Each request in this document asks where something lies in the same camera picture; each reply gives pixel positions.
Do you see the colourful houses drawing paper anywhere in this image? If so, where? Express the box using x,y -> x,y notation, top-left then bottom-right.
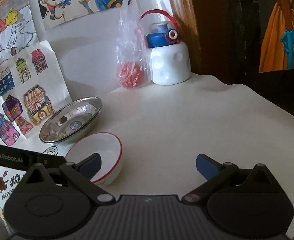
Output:
0,41 -> 71,150

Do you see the wooden framed painting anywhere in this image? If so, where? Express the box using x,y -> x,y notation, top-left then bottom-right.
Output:
169,0 -> 294,83

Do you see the white blue water bottle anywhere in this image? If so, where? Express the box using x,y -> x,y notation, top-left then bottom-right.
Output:
141,9 -> 191,86

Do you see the large crayon drawing poster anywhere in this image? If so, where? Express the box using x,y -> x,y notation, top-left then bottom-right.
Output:
0,0 -> 38,65

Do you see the white bowl red rim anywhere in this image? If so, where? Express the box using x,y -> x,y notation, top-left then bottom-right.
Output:
65,132 -> 123,187

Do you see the clear plastic bag red item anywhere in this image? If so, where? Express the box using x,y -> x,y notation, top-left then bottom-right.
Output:
116,0 -> 150,89

